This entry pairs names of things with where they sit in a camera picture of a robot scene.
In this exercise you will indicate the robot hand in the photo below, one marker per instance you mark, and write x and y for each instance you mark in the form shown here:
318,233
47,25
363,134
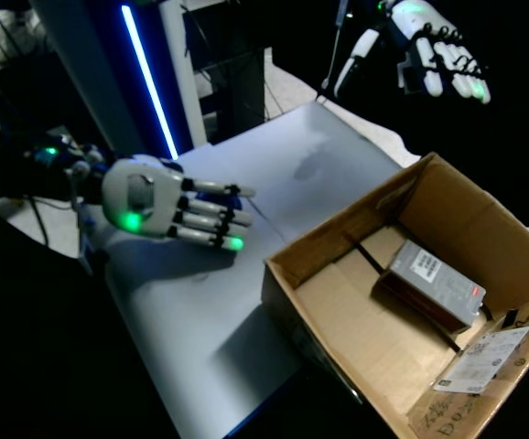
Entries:
154,196
415,18

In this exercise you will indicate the grey metal power supply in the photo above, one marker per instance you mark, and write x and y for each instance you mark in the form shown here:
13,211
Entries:
434,274

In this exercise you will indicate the brown cardboard box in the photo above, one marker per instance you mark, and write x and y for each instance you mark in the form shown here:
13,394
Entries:
337,219

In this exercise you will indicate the light grey table mat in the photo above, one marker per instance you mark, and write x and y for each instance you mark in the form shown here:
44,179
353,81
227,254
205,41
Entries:
228,297

